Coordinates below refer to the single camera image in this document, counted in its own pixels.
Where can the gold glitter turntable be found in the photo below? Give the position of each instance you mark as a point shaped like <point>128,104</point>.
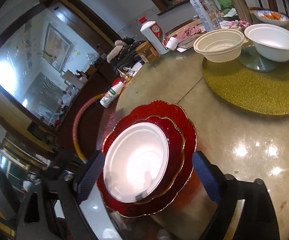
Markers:
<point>247,90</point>

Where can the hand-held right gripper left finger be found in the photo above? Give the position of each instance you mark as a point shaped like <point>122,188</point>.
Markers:
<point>90,177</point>

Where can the small white bottle green label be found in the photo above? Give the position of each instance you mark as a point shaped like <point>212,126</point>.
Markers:
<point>112,93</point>

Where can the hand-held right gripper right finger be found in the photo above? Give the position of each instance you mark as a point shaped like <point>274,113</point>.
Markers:
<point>207,177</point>

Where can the white liquor bottle red cap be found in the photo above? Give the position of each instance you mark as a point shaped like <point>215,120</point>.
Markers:
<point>154,36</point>

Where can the large wall mirror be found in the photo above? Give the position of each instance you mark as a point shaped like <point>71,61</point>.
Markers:
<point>42,62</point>

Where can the pink cloth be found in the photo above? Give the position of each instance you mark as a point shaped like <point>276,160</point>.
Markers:
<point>189,31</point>

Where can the white foam bowl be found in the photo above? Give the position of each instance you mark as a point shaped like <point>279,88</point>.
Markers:
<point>137,160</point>
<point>272,42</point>

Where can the small perfume bottle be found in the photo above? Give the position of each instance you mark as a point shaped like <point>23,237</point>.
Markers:
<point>124,74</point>

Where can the blue rimmed plate with food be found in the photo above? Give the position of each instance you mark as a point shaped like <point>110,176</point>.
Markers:
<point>272,17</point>

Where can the paper sheets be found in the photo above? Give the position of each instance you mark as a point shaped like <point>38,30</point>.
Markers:
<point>187,47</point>

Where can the clear bottle black lid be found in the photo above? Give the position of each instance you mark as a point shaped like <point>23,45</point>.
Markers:
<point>207,2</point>

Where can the brown jar gold lid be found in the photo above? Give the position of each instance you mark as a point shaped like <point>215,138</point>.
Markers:
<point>147,52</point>

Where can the cream plastic bowl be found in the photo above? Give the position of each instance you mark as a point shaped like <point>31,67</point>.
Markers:
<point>219,45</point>

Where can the pink and yellow hula hoop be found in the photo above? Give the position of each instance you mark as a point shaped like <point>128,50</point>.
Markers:
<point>77,127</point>

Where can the red glass plate gold rim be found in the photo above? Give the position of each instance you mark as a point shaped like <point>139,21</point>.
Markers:
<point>187,135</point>

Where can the short white capped tube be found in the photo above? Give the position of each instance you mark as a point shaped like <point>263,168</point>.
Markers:
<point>172,43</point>

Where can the white squeeze tube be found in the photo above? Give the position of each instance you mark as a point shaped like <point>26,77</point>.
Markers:
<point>202,15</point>

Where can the red glass plate white sticker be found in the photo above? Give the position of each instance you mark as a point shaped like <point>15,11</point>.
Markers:
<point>175,145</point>

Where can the stainless steel thermos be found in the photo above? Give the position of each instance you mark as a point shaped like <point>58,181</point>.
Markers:
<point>238,2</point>

